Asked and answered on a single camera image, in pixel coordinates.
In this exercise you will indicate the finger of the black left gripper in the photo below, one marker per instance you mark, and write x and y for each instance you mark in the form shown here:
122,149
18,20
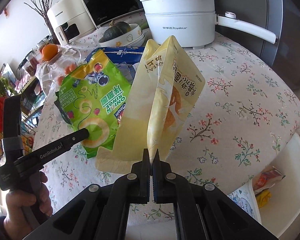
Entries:
60,146

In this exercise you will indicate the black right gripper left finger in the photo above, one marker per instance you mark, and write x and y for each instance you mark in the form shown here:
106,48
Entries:
132,188

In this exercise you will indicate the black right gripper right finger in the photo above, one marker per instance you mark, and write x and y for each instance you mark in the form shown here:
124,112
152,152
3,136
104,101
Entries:
172,188

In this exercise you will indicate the yellow snack bag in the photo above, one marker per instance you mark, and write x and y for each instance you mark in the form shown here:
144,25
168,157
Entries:
165,89

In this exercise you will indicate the green onion rings bag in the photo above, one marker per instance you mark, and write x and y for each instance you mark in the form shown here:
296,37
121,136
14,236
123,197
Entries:
93,96

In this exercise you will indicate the blue carton box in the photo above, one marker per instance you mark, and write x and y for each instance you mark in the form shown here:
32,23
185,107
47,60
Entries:
128,54

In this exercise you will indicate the white trash bin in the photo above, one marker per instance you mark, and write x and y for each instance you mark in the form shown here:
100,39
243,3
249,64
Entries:
284,205

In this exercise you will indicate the person's left hand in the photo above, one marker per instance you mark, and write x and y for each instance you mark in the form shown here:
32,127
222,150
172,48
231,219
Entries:
15,224

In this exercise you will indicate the small tangerine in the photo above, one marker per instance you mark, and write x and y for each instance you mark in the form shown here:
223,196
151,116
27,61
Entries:
60,79
70,68

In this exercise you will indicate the glass teapot with wooden lid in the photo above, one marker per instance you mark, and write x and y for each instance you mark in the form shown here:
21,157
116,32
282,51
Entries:
48,72

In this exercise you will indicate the large orange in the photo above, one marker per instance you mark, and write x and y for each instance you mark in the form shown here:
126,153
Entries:
49,51

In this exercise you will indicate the floral tablecloth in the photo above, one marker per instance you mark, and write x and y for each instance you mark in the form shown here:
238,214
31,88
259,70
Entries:
242,120

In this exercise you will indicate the cream air fryer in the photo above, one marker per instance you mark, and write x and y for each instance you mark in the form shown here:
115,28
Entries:
70,20

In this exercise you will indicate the stacked white plates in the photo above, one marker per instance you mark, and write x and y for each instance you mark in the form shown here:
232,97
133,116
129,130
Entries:
135,39

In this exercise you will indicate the dark green pumpkin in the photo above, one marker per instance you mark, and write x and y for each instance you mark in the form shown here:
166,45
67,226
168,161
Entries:
115,30

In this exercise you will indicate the dry twig branches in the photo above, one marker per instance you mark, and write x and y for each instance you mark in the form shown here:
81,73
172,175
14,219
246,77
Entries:
42,7

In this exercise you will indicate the white bowl with flower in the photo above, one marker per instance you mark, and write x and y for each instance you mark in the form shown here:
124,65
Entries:
121,40

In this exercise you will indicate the white electric cooking pot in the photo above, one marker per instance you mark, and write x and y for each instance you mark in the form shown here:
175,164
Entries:
192,22

